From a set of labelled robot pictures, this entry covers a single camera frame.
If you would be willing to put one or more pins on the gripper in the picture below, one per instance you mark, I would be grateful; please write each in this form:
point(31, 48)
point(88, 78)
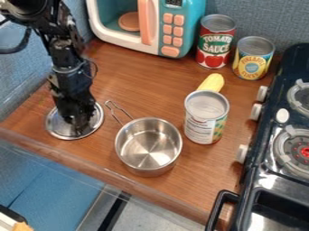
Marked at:
point(73, 99)

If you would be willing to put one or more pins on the silver lid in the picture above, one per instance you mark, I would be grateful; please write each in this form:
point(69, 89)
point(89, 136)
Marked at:
point(61, 126)

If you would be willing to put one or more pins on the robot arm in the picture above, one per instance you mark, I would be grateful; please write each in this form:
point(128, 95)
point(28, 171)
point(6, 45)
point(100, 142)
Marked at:
point(56, 33)

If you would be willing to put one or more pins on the silver pot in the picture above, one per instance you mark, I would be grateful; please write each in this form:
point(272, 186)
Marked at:
point(148, 145)

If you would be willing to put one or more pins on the toy microwave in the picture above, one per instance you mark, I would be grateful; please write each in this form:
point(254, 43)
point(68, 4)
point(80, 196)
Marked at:
point(161, 21)

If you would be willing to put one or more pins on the white and green can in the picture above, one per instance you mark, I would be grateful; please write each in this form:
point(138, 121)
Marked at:
point(205, 118)

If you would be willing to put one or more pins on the yellow toy corn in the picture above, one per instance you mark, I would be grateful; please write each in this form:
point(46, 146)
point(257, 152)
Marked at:
point(212, 82)

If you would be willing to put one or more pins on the red tomato sauce can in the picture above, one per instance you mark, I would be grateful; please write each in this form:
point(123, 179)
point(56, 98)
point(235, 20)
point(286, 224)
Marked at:
point(215, 42)

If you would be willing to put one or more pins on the yellow pineapple can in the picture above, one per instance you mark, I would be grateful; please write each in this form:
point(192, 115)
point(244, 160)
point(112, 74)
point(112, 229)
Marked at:
point(252, 58)

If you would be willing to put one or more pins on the toy stove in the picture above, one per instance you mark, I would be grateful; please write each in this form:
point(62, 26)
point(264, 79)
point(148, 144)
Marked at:
point(277, 144)

